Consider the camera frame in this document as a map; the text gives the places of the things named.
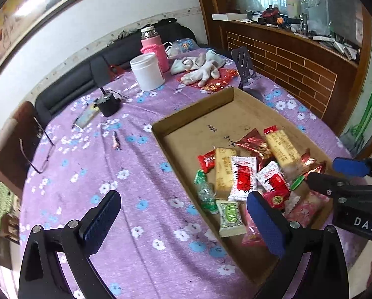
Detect bottle with pink sleeve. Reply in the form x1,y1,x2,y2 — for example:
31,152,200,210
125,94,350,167
140,26,170,74

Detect framed wall painting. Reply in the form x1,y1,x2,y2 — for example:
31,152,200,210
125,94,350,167
0,0,84,78

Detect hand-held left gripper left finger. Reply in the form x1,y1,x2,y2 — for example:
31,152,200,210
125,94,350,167
18,189,122,299

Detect dark red foil packet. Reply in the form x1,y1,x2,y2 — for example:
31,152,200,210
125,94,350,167
235,128,272,170
293,153,326,181

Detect pile of assorted tools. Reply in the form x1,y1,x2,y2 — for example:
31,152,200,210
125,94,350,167
247,0,361,61

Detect white plastic jar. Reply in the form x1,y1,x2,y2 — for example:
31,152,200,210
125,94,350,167
130,53,166,92

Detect small black device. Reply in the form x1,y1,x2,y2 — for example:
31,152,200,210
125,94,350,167
94,87,129,117

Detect green white snack packet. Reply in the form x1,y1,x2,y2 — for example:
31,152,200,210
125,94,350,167
215,199,247,238

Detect flat white box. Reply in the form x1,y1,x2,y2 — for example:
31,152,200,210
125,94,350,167
211,12,248,21

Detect purple floral tablecloth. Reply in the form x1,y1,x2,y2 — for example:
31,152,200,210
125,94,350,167
18,47,365,299

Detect white glove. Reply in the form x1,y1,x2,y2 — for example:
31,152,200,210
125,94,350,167
180,50,226,88
170,54,205,76

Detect cardboard tray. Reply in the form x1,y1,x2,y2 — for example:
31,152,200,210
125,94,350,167
151,87,356,287

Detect green floral cushion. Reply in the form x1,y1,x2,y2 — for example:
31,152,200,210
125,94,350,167
0,181,21,229

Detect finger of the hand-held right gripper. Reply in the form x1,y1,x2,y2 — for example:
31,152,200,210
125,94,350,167
306,172,372,201
332,155,372,178

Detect black sofa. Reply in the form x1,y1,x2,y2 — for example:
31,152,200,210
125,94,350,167
35,19,208,122

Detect yellow cake bar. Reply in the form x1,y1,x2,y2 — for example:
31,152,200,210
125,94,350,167
263,125,302,170
213,146,242,199

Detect small notebook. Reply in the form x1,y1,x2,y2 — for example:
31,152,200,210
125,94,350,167
71,103,101,130

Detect pink red snack packet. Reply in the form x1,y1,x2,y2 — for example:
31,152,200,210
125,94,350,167
240,206,269,248

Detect red packet with gold label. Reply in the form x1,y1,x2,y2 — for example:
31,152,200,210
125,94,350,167
262,190,291,211

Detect white red snack packet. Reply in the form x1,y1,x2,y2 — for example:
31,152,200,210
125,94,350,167
256,161,291,194
227,156,257,202

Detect clear candy with green ends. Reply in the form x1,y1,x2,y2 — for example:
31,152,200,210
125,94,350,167
286,174,306,192

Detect brown chair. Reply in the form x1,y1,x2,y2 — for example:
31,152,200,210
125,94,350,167
0,101,45,200

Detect red printed envelope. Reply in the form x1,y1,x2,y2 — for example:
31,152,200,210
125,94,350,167
177,68,240,93

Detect wooden counter cabinet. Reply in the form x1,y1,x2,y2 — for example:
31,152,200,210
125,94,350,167
194,0,372,141

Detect small red candy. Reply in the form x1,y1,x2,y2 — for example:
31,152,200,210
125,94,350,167
197,149,217,174

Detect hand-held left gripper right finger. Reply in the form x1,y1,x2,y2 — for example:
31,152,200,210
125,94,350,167
246,190,350,299

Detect eyeglasses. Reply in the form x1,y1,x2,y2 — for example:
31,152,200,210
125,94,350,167
19,117,55,174

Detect black phone stand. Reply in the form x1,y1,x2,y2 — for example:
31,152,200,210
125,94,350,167
231,46,264,102

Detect pink striped candy packet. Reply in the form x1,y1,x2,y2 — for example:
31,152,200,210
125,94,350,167
284,190,331,228

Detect blue printed package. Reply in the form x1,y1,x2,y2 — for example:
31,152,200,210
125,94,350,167
167,37,202,57

